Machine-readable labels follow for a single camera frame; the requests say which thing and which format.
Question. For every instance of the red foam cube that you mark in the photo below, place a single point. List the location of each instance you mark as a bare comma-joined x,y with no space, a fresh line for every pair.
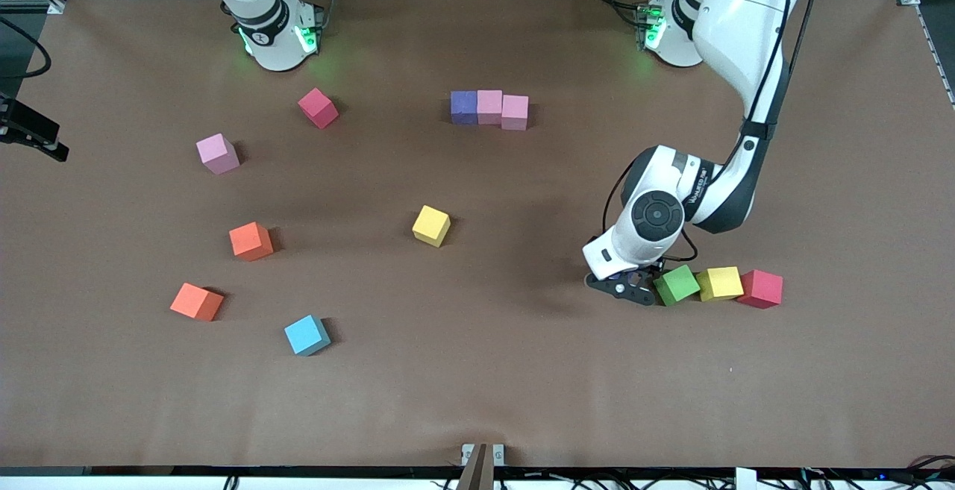
318,108
761,289

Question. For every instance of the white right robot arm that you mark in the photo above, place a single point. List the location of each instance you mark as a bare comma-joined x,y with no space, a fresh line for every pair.
272,35

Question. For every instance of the blue foam cube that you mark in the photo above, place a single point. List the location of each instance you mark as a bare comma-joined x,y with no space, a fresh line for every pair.
306,335

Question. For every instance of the pink foam cube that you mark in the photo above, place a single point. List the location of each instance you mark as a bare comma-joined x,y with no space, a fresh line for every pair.
218,154
489,107
515,112

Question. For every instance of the yellow foam cube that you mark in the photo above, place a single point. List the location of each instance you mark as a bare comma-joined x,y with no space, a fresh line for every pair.
431,225
720,283

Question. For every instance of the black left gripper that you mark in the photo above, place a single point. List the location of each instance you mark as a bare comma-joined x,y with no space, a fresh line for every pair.
659,267

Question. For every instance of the brown paper table cover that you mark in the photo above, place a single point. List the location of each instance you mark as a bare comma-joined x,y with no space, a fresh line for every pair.
477,371

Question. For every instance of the orange foam cube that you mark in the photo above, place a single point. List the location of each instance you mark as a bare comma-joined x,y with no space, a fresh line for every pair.
251,242
196,302

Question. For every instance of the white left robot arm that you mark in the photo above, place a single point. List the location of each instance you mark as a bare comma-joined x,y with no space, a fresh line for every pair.
739,27

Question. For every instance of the purple foam cube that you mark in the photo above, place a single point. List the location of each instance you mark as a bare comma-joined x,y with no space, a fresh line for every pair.
464,107

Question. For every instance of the green foam cube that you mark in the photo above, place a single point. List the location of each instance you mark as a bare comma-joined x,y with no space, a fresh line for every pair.
677,286

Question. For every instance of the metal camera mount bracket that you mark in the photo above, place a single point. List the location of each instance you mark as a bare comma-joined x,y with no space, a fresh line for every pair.
477,471

